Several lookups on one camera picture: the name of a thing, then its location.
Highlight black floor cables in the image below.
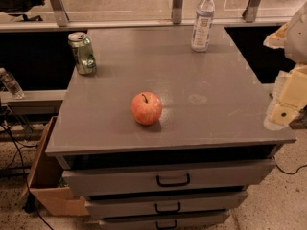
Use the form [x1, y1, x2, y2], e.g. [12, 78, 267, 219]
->
[0, 99, 56, 230]

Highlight grey drawer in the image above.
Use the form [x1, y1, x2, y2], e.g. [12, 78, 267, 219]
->
[85, 191, 248, 219]
[99, 210, 229, 230]
[63, 159, 275, 196]

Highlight middle grey drawer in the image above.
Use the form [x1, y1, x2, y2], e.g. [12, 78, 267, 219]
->
[85, 191, 248, 219]

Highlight small bottle on ledge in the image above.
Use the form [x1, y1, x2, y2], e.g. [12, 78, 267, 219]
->
[0, 68, 25, 99]

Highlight grey drawer cabinet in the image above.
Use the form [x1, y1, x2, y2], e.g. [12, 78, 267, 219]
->
[45, 24, 297, 230]

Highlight top grey drawer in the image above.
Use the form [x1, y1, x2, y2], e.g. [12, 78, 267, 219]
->
[63, 159, 275, 196]

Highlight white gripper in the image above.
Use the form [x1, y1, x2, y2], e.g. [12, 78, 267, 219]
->
[263, 23, 307, 130]

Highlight right metal railing post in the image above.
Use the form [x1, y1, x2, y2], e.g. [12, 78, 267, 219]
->
[242, 0, 261, 23]

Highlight red apple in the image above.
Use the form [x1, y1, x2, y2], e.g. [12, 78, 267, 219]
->
[130, 92, 162, 126]

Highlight metal railing post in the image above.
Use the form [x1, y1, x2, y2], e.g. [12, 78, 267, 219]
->
[172, 0, 183, 24]
[50, 0, 69, 27]
[242, 0, 261, 23]

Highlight left metal railing post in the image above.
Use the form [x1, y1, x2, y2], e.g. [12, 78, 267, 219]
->
[50, 0, 69, 27]

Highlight black cable on right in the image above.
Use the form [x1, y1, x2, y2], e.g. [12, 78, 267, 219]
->
[274, 163, 307, 176]

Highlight cardboard box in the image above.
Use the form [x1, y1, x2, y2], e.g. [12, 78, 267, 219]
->
[27, 117, 89, 217]

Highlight green soda can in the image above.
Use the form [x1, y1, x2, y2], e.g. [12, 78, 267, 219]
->
[68, 32, 96, 75]

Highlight middle metal railing post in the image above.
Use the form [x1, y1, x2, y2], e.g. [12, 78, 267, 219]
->
[172, 0, 183, 24]

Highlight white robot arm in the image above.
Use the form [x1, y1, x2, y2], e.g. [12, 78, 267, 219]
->
[263, 2, 307, 130]

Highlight clear plastic water bottle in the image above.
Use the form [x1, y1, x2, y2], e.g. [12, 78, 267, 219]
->
[191, 0, 215, 52]

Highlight bottom grey drawer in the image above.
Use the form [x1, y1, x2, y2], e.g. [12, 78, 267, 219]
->
[99, 210, 229, 230]

